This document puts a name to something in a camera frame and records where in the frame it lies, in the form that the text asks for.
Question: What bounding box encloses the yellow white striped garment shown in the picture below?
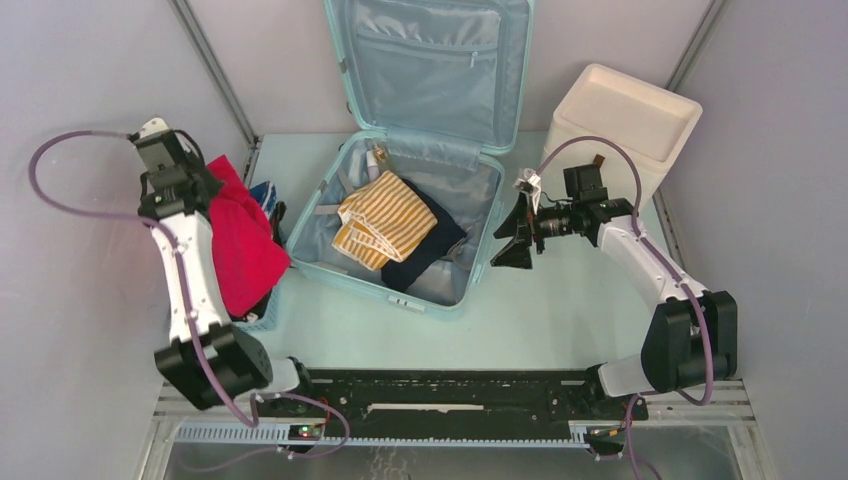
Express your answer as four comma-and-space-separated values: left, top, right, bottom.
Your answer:
331, 171, 438, 271

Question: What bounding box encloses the blue perforated plastic basket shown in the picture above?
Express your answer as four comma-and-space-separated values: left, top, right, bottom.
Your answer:
230, 286, 278, 333

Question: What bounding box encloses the dark navy garment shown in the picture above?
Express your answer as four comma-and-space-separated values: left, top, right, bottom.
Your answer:
380, 179, 467, 292

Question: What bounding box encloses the cream plastic drawer cabinet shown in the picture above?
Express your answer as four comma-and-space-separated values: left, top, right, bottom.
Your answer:
541, 63, 703, 210

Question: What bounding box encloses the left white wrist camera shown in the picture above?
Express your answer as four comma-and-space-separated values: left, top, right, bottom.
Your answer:
127, 117, 170, 143

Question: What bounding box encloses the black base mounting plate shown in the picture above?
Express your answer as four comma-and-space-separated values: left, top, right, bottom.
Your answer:
259, 368, 648, 442

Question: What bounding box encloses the light blue ribbed suitcase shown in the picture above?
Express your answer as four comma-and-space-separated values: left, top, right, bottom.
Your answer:
286, 1, 534, 318

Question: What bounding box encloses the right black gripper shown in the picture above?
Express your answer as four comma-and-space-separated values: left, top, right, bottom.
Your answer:
491, 190, 580, 270

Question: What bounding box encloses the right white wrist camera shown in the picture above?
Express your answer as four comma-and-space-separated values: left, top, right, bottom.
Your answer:
513, 168, 542, 214

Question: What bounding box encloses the blue white red garment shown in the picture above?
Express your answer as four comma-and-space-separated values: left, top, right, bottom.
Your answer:
249, 181, 279, 223

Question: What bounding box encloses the aluminium frame rail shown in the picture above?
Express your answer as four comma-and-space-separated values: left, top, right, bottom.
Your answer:
136, 369, 776, 479

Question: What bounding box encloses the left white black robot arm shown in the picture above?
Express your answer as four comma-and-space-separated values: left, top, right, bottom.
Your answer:
129, 118, 291, 410

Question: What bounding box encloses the black white patterned garment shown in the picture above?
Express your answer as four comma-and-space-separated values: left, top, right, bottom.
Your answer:
269, 201, 287, 247

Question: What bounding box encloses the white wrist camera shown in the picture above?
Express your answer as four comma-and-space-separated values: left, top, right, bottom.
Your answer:
513, 168, 542, 214
127, 117, 170, 143

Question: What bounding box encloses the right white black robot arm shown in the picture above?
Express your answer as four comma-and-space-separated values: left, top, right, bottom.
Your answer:
490, 165, 738, 418

